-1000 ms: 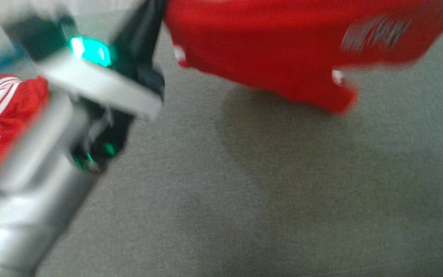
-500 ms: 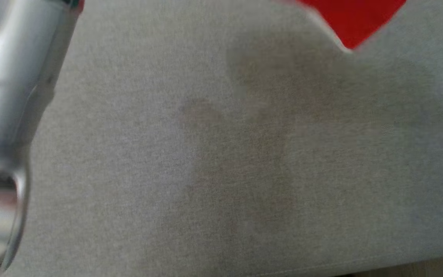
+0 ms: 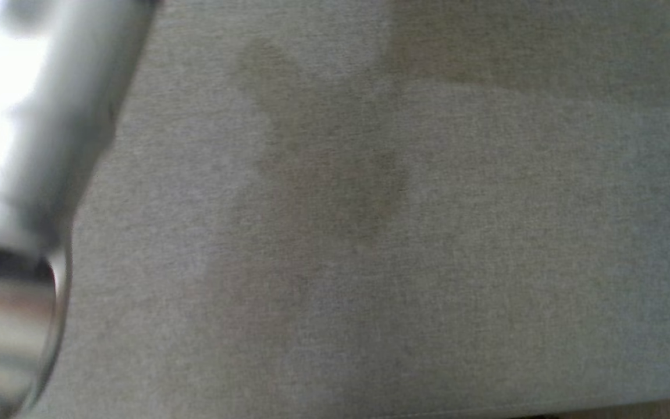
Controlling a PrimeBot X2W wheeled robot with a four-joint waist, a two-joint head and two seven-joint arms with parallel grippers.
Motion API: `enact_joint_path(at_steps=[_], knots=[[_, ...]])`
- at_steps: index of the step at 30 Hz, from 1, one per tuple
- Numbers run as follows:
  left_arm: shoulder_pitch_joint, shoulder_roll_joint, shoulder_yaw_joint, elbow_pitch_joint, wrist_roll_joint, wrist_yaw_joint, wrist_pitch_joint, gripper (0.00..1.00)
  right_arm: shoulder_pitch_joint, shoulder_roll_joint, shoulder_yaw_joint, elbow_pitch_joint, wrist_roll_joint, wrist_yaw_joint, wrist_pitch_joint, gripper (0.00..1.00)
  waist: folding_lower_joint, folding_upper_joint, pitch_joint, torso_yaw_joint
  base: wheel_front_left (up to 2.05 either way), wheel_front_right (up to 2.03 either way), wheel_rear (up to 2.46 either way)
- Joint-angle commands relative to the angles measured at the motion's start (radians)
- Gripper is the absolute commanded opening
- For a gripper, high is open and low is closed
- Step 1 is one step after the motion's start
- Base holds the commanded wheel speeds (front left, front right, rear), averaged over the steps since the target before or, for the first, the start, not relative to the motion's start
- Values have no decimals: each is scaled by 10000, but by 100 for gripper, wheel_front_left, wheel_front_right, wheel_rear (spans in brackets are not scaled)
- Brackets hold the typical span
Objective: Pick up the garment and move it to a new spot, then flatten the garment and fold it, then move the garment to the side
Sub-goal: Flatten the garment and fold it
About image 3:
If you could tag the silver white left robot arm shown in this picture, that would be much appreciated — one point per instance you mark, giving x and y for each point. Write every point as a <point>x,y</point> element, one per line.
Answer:
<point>21,116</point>

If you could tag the large grey sofa seat cushion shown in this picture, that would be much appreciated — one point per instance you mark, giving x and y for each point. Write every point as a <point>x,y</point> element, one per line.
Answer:
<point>399,233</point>

